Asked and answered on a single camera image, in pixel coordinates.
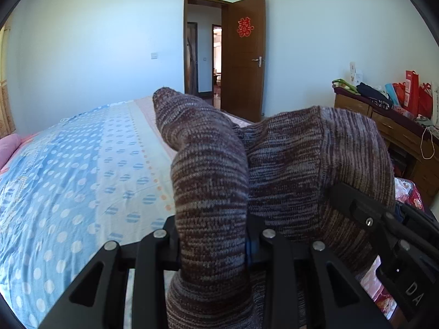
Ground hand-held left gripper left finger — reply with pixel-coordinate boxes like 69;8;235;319
39;217;182;329

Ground red paper door decoration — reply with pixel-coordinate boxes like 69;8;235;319
237;16;256;38

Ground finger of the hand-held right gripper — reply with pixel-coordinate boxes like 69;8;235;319
394;203;439;234
327;182;398;238

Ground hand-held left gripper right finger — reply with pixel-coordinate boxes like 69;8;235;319
245;214;392;329

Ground small red bag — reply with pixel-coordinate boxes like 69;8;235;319
393;83;407;105

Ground red printed blanket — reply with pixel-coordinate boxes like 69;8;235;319
357;177;427;329

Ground tall red gift bag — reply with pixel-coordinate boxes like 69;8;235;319
404;70;420;116

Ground green cloth item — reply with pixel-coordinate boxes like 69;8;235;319
331;79;361;95

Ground white cord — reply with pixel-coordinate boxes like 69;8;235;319
421;125;436;160

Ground blue pink dotted bed sheet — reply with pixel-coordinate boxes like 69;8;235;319
0;96;256;329

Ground blue gift bag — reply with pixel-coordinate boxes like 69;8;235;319
384;83;399;107

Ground brown door frame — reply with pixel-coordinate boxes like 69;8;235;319
184;0;234;97

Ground yellow curtain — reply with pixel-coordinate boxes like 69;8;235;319
0;24;17;139

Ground wooden dresser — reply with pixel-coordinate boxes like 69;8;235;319
334;87;439;208

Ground brown knit sweater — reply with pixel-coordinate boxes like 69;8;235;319
152;87;396;329

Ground pink pillow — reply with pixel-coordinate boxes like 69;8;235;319
0;134;22;175

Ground white card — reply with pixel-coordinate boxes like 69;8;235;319
349;62;364;85

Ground maroon dresser cloth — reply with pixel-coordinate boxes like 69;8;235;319
334;87;427;134

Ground folded dark clothes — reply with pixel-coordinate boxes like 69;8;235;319
356;82;394;107

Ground brown wooden door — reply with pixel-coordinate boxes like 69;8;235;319
220;0;266;123

